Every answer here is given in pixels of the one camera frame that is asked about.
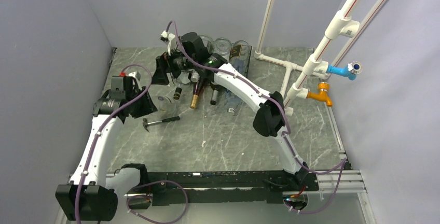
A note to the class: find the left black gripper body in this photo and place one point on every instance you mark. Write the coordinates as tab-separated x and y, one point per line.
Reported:
136	92

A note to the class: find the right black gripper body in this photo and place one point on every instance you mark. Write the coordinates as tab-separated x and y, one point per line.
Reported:
178	62

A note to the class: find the clear bottle blue medallion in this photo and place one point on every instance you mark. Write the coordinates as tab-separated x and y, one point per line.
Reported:
164	103

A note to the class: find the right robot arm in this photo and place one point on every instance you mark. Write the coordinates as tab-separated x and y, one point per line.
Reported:
270	117

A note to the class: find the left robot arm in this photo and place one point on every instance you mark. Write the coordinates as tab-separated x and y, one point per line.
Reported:
89	195

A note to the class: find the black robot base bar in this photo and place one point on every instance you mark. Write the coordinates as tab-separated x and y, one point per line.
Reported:
272	187

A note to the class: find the lower bottle black gold cap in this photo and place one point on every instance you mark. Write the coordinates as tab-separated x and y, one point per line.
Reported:
177	93

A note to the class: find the dark wine bottle gold cap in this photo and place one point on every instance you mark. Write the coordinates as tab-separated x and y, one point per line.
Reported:
198	87

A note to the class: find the clear bottle silver cap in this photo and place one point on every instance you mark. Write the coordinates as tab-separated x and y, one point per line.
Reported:
209	44

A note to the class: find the clear bottle dark neck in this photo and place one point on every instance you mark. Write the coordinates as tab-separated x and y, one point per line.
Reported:
219	51

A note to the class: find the lower bottle silver cap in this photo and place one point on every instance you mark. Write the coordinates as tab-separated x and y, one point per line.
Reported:
214	97

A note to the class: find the blue tinted clear bottle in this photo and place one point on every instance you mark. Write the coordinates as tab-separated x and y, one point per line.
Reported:
239	58

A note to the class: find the small black hammer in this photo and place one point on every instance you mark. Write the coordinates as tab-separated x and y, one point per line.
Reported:
146	124

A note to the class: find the orange faucet tap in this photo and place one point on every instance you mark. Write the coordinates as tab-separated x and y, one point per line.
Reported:
322	94

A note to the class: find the blue faucet tap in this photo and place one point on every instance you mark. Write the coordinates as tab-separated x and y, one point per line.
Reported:
351	70

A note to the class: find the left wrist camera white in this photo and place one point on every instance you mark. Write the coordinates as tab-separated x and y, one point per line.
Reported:
136	75

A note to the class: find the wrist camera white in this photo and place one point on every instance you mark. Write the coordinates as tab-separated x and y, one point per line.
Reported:
169	39
136	75

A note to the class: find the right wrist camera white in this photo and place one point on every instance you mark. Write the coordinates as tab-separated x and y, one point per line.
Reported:
169	39

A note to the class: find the black wire wine rack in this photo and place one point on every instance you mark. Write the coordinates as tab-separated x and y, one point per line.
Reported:
200	54

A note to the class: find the white pvc pipe frame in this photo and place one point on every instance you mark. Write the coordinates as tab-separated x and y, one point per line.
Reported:
302	23

